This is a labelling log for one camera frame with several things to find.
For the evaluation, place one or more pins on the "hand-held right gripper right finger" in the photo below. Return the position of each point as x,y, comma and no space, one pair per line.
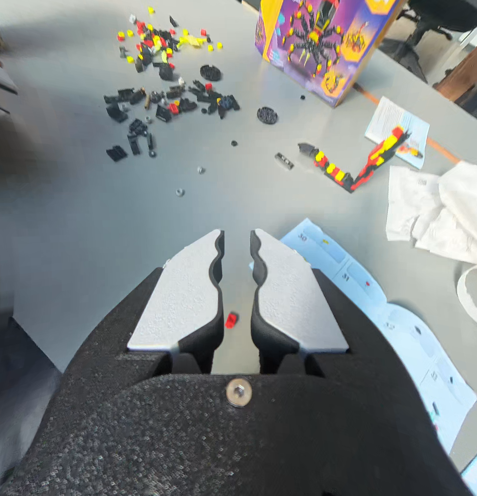
296,302

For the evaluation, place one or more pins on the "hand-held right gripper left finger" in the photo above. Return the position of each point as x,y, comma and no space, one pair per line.
180,298

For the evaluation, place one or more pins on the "small red toy brick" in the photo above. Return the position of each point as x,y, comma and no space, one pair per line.
231,321

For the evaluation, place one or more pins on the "grey adjoining desk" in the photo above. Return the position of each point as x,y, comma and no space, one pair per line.
455,124

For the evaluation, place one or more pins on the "light blue instruction booklet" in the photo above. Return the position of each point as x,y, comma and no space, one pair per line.
413,341

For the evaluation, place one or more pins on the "red yellow toy model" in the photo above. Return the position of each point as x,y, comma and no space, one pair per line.
331,168

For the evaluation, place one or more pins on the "black flat toy plate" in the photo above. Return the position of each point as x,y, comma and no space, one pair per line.
284,161

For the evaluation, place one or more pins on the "white printed paper bag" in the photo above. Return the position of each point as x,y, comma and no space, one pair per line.
409,201

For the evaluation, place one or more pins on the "white curved paper strip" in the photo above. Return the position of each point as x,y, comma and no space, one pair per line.
464,298

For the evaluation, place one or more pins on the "white plastic bags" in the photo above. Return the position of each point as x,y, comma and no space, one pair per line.
463,217

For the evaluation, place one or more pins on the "black round toy plate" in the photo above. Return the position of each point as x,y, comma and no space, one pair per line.
267,115
211,72

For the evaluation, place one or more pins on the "small instruction leaflet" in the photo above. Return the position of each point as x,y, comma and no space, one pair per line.
385,116

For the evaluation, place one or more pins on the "pile of small toy bricks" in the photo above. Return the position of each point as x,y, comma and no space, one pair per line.
164,89

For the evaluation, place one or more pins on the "purple yellow toy box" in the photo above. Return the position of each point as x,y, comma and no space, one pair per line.
319,50

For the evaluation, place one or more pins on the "black office chair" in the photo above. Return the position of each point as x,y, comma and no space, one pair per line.
432,19

